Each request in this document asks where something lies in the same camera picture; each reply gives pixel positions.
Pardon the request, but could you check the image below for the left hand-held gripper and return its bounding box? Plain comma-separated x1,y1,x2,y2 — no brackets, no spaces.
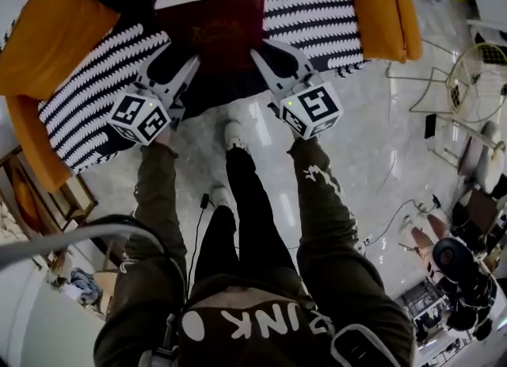
109,41,200,147

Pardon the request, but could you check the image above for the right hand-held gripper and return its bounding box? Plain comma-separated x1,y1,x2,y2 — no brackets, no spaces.
250,39,343,140

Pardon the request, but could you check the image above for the dark red book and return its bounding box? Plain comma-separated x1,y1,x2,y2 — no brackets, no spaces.
154,0,265,75

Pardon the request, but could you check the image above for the orange sofa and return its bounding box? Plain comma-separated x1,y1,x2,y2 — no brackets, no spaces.
0,0,424,194

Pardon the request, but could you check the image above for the person's right forearm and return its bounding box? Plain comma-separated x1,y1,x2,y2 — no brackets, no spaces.
287,135,360,247

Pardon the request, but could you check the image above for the person's left forearm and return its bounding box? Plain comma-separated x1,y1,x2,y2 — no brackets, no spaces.
132,139,187,255

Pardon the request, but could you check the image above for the black white striped blanket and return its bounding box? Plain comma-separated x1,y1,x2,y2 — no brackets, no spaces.
37,0,373,172

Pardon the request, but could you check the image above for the person's right white shoe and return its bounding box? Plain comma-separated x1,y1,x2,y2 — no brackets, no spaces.
223,119,246,151

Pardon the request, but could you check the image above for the person's white shoe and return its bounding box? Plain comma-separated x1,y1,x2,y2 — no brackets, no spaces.
223,119,246,151
209,185,231,208

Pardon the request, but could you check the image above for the person's left white shoe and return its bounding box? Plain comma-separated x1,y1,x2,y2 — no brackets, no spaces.
209,185,231,208

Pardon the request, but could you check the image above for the person's right leg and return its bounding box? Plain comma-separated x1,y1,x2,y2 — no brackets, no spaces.
225,147,302,277

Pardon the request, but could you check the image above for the person's leg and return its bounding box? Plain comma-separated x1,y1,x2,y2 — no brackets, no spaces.
193,205,241,291
225,147,302,277

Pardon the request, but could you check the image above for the wooden shelf rack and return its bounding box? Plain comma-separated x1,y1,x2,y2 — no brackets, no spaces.
0,145,99,239

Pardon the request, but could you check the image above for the person's left leg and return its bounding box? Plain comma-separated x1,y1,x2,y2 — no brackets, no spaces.
193,205,241,291

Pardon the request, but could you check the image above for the grey fluffy chair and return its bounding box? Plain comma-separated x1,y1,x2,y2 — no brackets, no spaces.
475,121,507,196

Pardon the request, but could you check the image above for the blue denim cloth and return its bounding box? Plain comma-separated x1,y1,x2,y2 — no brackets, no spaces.
69,268,98,305

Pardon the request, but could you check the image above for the person's olive sweatshirt torso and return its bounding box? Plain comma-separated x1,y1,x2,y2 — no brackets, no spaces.
93,246,417,367

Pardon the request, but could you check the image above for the metal wire chair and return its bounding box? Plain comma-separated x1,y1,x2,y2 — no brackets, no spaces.
386,38,507,124

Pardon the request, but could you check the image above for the grey head strap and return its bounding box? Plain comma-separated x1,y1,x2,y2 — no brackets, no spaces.
0,214,187,311

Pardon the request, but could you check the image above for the grey backpack shoulder strap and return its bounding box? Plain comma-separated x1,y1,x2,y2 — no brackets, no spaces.
150,313,179,367

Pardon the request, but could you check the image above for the black white-trimmed shoulder strap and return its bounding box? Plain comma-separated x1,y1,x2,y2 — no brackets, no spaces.
330,323,397,367

